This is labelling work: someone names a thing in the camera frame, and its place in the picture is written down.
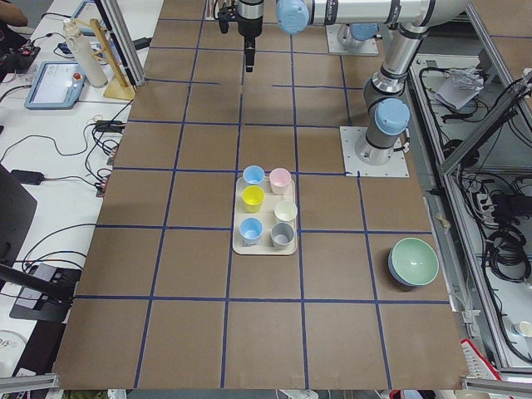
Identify light blue cup near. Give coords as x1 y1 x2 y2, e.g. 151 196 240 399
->
239 217 264 246

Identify white ikea cup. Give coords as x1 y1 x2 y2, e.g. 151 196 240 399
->
273 200 298 227

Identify beige plastic tray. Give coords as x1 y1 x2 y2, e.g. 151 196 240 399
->
232 177 298 256

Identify aluminium frame post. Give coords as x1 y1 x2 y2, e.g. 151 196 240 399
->
95 0 145 86

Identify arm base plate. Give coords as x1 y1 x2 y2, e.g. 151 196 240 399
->
326 23 379 57
339 126 409 178

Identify blue teach pendant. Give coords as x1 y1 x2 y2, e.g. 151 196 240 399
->
24 62 86 110

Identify black power adapter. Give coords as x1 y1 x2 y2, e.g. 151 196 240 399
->
10 170 45 185

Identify grey cup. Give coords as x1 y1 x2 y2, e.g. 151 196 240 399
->
270 222 294 249

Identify crumpled white paper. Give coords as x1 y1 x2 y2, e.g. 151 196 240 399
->
434 67 484 111

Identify yellow cup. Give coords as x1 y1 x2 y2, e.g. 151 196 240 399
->
242 185 264 213

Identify pink cup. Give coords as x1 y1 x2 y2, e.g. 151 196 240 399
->
269 168 292 195

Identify black monitor stand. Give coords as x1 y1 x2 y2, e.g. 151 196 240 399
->
1 168 81 323

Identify light blue cup far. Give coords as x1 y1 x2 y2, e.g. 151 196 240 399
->
242 165 265 185

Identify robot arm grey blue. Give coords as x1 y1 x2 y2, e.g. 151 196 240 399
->
276 1 467 165

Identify green stacked bowls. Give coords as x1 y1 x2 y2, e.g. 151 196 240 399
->
387 237 440 287

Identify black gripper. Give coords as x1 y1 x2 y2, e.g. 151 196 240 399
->
236 0 264 73

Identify wooden mug tree stand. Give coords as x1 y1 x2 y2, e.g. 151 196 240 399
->
73 18 135 101

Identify light blue cup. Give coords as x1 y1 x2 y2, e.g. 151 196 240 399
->
239 217 264 246
242 165 265 185

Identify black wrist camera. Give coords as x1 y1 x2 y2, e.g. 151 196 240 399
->
216 1 237 34

